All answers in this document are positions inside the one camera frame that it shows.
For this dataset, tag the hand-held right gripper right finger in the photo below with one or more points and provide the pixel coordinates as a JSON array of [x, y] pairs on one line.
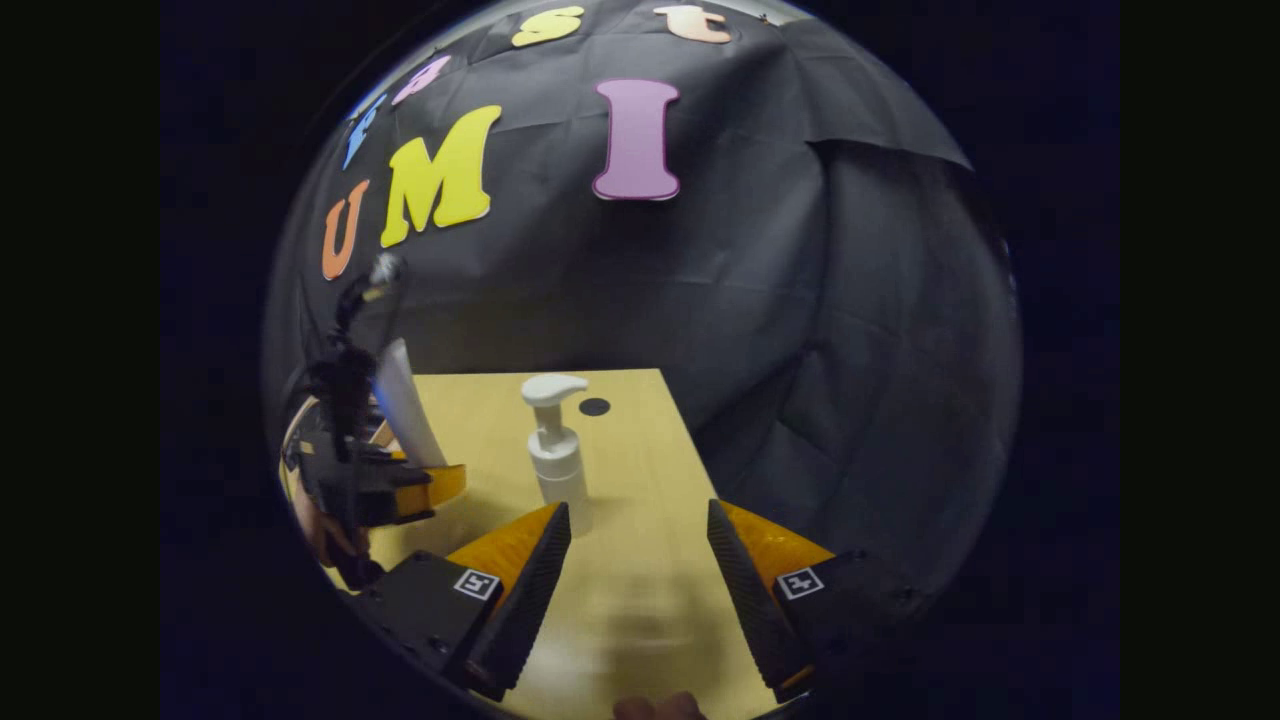
[[750, 610]]

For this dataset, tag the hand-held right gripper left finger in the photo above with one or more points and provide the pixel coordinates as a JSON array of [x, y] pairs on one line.
[[525, 620]]

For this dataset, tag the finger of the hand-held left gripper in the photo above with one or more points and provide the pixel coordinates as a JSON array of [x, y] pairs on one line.
[[385, 495], [350, 400]]

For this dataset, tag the white squeeze tube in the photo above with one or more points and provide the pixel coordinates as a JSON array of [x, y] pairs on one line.
[[405, 410]]

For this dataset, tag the white pump bottle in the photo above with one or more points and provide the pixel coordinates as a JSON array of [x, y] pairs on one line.
[[560, 470]]

